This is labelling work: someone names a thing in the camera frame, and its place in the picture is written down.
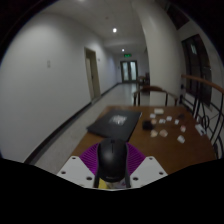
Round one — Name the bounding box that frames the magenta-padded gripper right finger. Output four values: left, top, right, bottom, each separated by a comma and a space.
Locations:
125, 142, 169, 190

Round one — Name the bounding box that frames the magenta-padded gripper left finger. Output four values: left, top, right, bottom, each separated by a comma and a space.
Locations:
56, 142, 101, 189

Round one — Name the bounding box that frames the black computer mouse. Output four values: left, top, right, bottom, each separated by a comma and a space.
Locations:
95, 137, 129, 183

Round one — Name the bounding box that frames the small black box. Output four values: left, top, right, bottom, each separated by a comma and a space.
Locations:
141, 120, 154, 131

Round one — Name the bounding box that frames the closed black laptop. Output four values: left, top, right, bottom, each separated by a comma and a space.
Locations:
86, 109, 143, 142

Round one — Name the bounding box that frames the wooden armchair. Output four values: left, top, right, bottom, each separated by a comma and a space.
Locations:
133, 85, 179, 107

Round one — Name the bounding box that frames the glass double door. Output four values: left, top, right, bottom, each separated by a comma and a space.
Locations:
119, 59, 138, 84

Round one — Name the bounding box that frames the black railing with wooden handrail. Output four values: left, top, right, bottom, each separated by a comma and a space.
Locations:
179, 73, 224, 161

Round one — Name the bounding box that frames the dark framed window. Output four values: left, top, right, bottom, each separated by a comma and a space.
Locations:
181, 34, 213, 106

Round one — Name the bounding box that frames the side door with frame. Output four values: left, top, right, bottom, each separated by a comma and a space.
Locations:
83, 47, 102, 103

